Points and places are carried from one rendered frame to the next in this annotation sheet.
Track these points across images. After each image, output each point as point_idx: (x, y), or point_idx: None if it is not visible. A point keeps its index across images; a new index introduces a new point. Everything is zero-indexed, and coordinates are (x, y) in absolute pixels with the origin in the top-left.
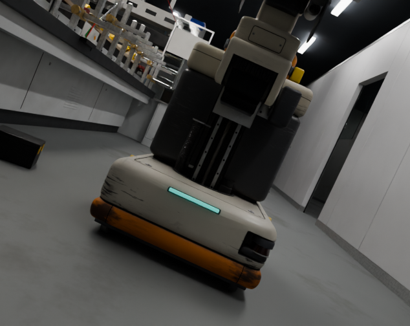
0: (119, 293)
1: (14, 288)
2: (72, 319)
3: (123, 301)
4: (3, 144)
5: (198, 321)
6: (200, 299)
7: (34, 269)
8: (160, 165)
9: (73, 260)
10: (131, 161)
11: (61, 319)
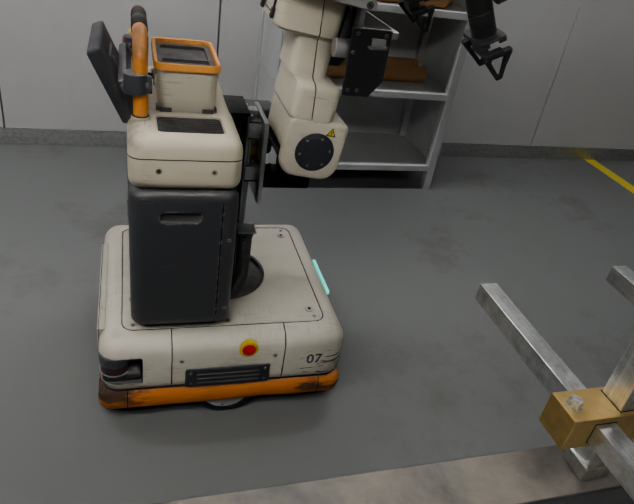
0: (395, 344)
1: (463, 380)
2: (449, 351)
3: (400, 340)
4: None
5: (363, 306)
6: None
7: (437, 385)
8: (260, 306)
9: (395, 378)
10: (333, 319)
11: (455, 354)
